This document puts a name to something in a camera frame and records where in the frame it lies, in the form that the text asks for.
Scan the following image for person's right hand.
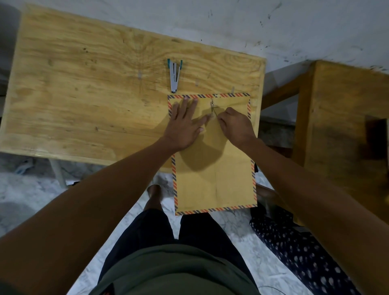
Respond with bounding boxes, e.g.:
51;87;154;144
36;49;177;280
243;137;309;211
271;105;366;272
216;107;258;150

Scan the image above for brown envelope with striped border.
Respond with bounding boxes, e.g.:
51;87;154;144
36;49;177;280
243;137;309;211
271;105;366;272
167;93;258;216

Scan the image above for dark polka dot cloth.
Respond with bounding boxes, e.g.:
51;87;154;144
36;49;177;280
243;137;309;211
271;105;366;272
249;207;360;295

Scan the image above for blue white object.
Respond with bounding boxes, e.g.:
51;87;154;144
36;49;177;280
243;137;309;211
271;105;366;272
15;159;34;176

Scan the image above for wooden side table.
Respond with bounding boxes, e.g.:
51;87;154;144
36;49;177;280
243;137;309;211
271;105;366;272
261;60;389;226

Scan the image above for white and teal stapler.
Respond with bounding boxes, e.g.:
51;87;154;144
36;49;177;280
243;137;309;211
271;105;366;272
167;59;183;94

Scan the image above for white metal table leg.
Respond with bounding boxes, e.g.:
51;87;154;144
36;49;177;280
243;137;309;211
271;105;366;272
49;158;68;189

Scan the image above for person's left forearm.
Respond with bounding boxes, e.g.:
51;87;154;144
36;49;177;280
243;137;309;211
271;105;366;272
0;137;183;295

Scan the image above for person's left leg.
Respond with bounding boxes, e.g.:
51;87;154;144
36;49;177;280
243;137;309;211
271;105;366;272
143;184;163;212

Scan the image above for person's left hand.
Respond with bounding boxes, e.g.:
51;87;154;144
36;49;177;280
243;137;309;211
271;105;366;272
160;98;211;152

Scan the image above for person's olive green shirt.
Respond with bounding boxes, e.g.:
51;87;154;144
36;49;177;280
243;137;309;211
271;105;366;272
90;244;262;295

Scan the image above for person's dark shorts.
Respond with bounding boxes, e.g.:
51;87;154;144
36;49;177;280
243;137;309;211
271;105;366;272
97;208;259;288

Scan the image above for person's right forearm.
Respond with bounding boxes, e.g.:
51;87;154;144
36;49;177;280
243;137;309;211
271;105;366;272
238;137;389;295

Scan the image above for thin envelope closure string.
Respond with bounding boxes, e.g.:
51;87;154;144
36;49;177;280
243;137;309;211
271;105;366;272
210;97;220;120

